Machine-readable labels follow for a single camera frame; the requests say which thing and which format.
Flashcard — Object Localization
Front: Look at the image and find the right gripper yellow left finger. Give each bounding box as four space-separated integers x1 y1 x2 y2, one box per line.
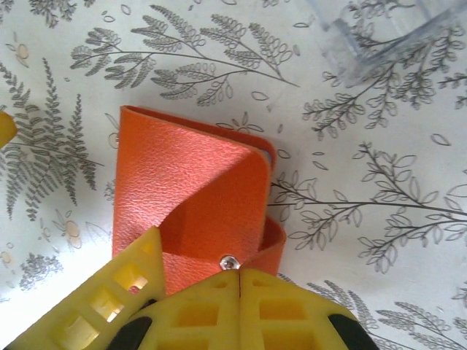
109 271 241 350

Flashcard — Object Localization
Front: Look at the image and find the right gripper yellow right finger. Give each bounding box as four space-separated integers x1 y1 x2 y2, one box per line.
239 268 382 350

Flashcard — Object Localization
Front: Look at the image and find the orange card holder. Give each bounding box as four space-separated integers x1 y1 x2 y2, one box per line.
111 104 287 296

